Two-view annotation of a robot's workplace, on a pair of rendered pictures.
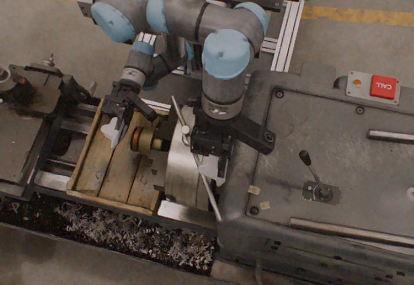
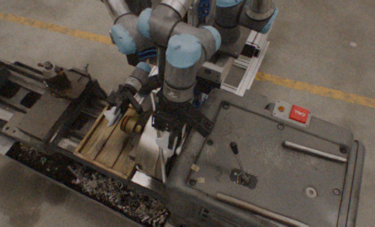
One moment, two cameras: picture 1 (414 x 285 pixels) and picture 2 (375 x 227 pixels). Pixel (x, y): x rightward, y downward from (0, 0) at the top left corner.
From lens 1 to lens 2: 18 cm
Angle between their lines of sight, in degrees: 8
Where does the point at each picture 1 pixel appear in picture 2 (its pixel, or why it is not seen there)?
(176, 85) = not seen: hidden behind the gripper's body
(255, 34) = (208, 45)
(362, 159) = (276, 161)
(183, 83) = not seen: hidden behind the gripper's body
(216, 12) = (184, 26)
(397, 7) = (318, 82)
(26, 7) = (87, 44)
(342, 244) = (252, 219)
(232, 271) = not seen: outside the picture
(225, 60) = (180, 52)
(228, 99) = (180, 85)
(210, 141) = (165, 118)
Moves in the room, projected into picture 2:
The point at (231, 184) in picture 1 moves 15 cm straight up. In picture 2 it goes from (181, 161) to (180, 143)
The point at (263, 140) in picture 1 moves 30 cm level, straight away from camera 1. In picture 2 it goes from (203, 125) to (237, 47)
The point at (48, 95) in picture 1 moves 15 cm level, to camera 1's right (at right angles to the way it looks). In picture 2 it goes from (77, 87) to (107, 88)
